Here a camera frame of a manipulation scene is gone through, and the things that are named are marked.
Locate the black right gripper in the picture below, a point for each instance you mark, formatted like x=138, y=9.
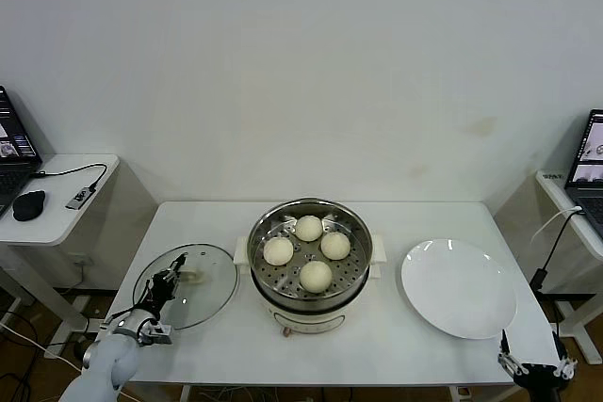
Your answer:
x=539, y=376

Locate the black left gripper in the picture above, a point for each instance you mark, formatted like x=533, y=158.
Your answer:
x=159, y=291

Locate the glass pot lid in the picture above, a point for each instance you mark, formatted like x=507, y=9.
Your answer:
x=207, y=298

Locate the white steamed baozi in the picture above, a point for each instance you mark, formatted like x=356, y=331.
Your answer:
x=308, y=228
x=278, y=250
x=315, y=276
x=335, y=246

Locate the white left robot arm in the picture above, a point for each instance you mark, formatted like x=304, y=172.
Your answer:
x=108, y=359

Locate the steel perforated steamer basket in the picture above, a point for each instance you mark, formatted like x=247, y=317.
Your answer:
x=266, y=228

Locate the white round plate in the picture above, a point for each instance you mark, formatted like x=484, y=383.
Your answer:
x=457, y=289

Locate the grey usb hub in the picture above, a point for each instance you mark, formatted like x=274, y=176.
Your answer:
x=80, y=197

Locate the white side table with mouse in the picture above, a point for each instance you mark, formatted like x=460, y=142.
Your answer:
x=61, y=228

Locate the white side table with sticker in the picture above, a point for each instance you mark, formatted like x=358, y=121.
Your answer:
x=553, y=190

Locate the black computer mouse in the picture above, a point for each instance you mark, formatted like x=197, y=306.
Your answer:
x=29, y=204

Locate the white label sticker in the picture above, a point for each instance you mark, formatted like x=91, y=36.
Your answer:
x=552, y=176

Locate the black laptop beside mouse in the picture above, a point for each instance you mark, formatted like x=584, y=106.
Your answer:
x=11, y=176

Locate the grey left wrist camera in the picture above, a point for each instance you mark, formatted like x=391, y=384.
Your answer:
x=158, y=333

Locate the white wall socket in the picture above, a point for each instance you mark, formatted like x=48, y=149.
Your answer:
x=81, y=261

